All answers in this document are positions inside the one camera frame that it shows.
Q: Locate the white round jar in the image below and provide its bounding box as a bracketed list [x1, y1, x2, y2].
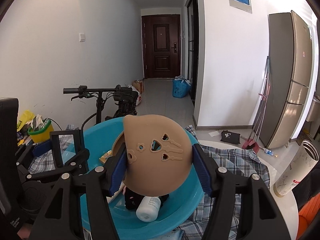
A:
[136, 196, 161, 223]

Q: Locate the yellow green bin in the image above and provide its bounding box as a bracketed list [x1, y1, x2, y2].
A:
[28, 120, 54, 143]

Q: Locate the yellow plastic bag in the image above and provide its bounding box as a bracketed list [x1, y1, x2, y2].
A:
[17, 110, 35, 132]

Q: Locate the blue plaid cloth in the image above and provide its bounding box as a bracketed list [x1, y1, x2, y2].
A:
[27, 124, 271, 240]

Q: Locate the blue plastic basin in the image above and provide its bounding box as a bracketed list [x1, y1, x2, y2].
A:
[84, 118, 204, 239]

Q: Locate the red dustpan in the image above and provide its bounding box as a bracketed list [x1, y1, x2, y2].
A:
[242, 139, 256, 150]

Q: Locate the white marbled paper roll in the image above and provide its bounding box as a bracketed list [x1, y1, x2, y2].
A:
[273, 140, 319, 197]

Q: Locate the black bicycle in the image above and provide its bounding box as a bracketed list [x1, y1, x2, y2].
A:
[62, 84, 139, 131]

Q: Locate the silver refrigerator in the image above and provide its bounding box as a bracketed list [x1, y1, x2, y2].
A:
[260, 11, 312, 149]

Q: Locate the blue shopping bag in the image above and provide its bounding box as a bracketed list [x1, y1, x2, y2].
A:
[172, 76, 191, 98]

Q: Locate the dark brown entry door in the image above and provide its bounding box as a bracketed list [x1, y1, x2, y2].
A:
[142, 14, 181, 79]

